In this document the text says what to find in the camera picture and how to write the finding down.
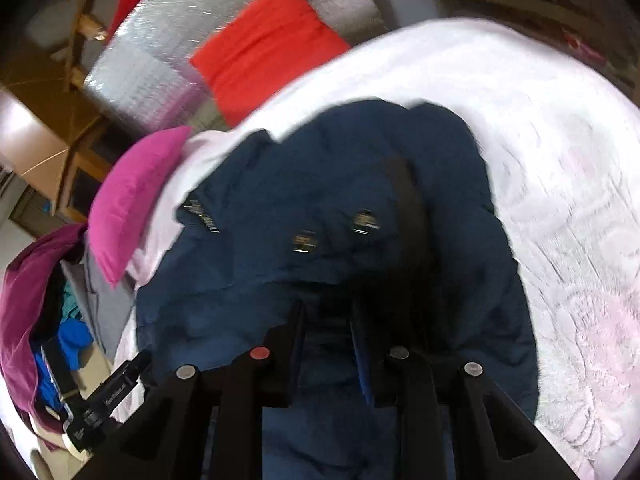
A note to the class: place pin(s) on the teal garment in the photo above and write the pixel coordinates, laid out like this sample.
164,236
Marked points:
72,305

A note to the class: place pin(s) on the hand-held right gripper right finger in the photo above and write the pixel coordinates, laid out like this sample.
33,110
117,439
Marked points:
362,355

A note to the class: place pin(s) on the grey garment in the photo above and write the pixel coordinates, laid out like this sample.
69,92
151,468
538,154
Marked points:
105,300

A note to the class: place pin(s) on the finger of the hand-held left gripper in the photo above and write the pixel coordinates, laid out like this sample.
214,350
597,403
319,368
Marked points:
131,367

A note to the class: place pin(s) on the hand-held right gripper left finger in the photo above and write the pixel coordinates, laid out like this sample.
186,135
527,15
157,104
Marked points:
297,350

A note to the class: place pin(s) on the silver foil insulation mat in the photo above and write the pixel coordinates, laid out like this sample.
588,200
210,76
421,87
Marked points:
165,55

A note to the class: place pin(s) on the white textured blanket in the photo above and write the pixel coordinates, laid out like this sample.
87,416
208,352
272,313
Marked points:
550,160

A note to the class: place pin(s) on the cream leather sofa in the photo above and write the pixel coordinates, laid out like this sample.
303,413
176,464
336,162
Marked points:
95,375

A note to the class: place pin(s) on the wooden stair railing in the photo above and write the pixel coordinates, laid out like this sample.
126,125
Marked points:
85,25

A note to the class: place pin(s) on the navy blue zip jacket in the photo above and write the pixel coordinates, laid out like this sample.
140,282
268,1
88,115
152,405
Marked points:
280,175

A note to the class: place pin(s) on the bright blue garment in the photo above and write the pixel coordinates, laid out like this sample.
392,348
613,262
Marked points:
70,345

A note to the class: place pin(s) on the magenta fleece blanket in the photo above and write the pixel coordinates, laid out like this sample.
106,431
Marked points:
25,300

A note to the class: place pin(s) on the magenta pillow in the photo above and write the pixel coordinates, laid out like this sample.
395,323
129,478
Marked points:
135,195

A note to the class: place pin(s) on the wooden pillar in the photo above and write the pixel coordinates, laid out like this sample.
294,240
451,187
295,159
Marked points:
45,125

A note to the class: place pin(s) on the red pillow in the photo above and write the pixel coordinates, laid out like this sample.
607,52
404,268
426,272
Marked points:
265,50

